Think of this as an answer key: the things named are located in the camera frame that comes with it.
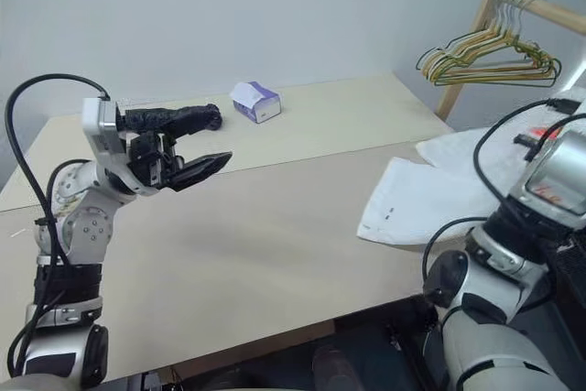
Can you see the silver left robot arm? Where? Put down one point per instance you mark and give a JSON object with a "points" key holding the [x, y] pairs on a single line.
{"points": [[87, 226]]}

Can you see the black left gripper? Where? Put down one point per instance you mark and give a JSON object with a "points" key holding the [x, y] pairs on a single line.
{"points": [[148, 157]]}

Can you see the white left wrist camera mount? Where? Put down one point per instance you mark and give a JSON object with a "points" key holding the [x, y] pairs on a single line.
{"points": [[98, 123]]}

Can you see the white cloth garment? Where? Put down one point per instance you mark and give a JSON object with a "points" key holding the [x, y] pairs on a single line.
{"points": [[412, 198]]}

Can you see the folded black umbrella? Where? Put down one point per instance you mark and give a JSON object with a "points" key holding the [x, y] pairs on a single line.
{"points": [[183, 117]]}

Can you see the purple white tissue box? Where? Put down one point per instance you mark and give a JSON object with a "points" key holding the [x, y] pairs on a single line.
{"points": [[261, 105]]}

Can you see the rack of hangers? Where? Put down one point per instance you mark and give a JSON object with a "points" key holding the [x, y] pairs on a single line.
{"points": [[494, 84]]}

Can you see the wooden clothes rack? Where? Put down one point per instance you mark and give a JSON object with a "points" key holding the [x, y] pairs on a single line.
{"points": [[462, 66]]}

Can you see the small white scrap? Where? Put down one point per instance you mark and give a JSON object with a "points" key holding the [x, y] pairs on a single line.
{"points": [[17, 233]]}

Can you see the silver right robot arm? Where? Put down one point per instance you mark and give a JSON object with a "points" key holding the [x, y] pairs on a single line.
{"points": [[494, 340]]}

